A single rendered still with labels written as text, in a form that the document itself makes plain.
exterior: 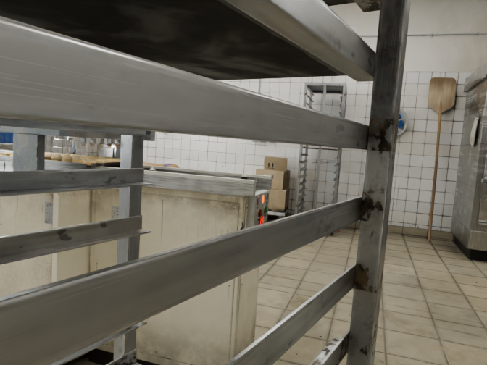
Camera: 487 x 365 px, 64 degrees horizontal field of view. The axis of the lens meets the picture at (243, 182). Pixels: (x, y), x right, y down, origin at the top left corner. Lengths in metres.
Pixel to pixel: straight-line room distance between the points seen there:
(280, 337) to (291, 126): 0.17
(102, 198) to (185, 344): 0.70
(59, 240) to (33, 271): 1.16
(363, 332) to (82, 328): 0.43
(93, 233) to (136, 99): 0.55
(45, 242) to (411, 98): 5.20
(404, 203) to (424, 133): 0.94
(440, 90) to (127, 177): 5.07
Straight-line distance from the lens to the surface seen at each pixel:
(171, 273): 0.21
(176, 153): 6.24
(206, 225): 1.56
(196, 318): 1.69
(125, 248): 0.78
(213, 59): 0.48
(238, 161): 5.83
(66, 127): 0.66
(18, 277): 1.90
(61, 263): 1.75
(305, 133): 0.33
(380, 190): 0.52
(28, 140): 1.75
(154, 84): 0.19
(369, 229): 0.52
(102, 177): 0.70
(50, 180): 0.65
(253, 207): 1.54
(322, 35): 0.36
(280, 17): 0.31
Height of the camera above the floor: 1.03
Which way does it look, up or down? 5 degrees down
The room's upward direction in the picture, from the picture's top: 4 degrees clockwise
